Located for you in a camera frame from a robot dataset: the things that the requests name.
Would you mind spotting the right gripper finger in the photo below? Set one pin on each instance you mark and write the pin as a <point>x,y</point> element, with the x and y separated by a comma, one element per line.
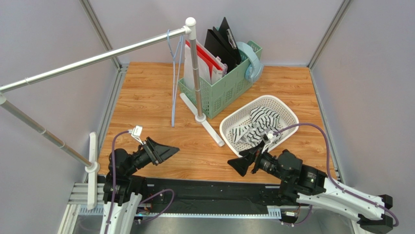
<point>241,164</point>
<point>251,151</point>

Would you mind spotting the green plastic file basket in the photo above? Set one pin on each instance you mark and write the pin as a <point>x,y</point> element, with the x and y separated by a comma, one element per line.
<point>216,97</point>

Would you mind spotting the silver clothes rack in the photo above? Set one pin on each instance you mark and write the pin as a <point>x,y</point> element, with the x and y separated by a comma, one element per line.
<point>91,164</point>

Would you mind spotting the white document folder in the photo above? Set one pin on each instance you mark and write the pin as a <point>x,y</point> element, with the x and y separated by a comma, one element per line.
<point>203,70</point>

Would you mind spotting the blue wire hanger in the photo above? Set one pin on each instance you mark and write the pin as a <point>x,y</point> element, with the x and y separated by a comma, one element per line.
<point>176,62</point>

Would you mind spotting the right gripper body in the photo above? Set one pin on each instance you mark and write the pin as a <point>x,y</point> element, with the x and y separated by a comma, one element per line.
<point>254,159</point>

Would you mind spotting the white perforated plastic basket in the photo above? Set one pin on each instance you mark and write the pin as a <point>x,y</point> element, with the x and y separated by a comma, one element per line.
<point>241,117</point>

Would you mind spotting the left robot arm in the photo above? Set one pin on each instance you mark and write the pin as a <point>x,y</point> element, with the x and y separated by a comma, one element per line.
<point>123,190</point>

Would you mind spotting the black folder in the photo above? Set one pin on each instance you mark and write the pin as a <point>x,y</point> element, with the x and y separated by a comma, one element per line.
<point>214,45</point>

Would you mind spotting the black white striped tank top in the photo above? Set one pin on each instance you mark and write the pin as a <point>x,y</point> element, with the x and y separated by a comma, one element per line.
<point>262,118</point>

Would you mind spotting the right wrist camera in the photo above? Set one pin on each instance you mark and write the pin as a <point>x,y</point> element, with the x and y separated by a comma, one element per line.
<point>270,137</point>

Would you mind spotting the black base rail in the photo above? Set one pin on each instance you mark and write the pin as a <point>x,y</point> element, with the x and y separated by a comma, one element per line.
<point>210,199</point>

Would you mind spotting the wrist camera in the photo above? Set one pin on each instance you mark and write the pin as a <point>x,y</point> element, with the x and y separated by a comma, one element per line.
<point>270,137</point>
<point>136,133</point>

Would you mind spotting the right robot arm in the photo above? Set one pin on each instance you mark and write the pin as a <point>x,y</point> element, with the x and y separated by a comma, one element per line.
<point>303,184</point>

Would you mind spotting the red folder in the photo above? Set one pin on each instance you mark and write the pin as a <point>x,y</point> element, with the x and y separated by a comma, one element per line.
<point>210,60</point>

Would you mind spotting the black clipboard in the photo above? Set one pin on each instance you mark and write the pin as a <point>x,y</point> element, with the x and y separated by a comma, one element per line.
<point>225,36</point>

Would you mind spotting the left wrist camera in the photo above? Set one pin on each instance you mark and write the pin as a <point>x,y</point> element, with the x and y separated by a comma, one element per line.
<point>136,133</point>

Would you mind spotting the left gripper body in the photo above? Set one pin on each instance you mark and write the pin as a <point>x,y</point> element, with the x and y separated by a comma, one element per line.
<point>144,156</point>

